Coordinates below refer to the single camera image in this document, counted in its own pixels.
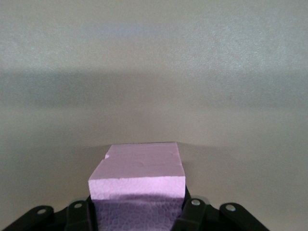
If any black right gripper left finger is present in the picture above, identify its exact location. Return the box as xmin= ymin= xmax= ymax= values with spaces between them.
xmin=0 ymin=197 xmax=98 ymax=231

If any pink foam block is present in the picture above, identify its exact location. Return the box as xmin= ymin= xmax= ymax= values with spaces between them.
xmin=88 ymin=141 xmax=186 ymax=231

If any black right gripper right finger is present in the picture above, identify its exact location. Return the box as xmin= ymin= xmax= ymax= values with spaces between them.
xmin=172 ymin=196 xmax=268 ymax=231

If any brown paper table cover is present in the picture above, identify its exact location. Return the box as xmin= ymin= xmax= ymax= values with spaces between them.
xmin=0 ymin=0 xmax=308 ymax=231

